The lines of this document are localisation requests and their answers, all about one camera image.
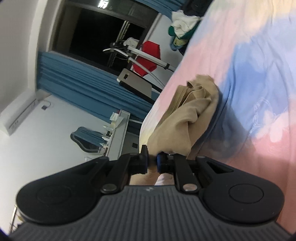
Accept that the tan t-shirt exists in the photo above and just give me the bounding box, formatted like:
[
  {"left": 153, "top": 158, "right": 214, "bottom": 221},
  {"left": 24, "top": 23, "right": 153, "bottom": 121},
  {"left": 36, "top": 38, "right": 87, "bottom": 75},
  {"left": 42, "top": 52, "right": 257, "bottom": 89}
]
[{"left": 130, "top": 75, "right": 219, "bottom": 186}]

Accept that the wavy frame vanity mirror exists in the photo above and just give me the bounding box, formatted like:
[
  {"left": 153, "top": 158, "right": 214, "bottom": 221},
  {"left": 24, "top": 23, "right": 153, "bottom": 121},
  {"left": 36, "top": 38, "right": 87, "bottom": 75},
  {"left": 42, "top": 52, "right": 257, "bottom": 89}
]
[{"left": 70, "top": 126, "right": 107, "bottom": 153}]

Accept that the left blue curtain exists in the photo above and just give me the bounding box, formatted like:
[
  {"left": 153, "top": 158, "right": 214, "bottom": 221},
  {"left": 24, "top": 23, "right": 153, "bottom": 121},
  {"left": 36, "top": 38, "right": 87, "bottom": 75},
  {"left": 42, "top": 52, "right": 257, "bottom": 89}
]
[{"left": 37, "top": 52, "right": 152, "bottom": 123}]

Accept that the pile of mixed clothes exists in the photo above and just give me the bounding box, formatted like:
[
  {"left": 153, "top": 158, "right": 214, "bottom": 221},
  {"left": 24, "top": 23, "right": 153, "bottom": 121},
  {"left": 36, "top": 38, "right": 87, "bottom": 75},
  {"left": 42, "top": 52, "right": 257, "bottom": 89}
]
[{"left": 168, "top": 0, "right": 213, "bottom": 55}]

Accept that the white dressing table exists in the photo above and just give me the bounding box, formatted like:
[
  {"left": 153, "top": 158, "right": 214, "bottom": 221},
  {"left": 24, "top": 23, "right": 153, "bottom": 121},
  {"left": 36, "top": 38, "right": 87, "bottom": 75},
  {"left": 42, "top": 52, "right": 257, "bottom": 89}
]
[{"left": 104, "top": 109, "right": 130, "bottom": 161}]

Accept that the red hanging garment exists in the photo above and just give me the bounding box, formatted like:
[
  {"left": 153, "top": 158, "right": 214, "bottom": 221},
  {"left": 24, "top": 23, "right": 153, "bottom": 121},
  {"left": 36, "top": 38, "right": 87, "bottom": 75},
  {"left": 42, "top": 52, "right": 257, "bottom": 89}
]
[{"left": 132, "top": 40, "right": 162, "bottom": 77}]

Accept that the white wall air conditioner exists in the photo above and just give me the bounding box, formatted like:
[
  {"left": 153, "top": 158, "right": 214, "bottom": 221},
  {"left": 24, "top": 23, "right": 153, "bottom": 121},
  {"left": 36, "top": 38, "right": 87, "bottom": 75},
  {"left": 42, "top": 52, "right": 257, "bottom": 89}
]
[{"left": 1, "top": 89, "right": 50, "bottom": 136}]

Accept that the folded ironing board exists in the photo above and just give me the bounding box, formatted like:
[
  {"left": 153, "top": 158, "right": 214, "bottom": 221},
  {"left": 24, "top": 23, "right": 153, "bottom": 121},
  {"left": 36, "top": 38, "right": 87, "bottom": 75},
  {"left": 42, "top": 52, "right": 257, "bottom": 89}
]
[{"left": 117, "top": 68, "right": 162, "bottom": 104}]

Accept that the pastel tie-dye bed sheet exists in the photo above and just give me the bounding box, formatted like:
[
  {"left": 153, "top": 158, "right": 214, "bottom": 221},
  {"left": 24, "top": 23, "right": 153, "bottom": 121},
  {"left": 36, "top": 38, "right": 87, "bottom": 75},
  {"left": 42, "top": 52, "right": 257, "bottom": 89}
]
[{"left": 139, "top": 1, "right": 295, "bottom": 232}]

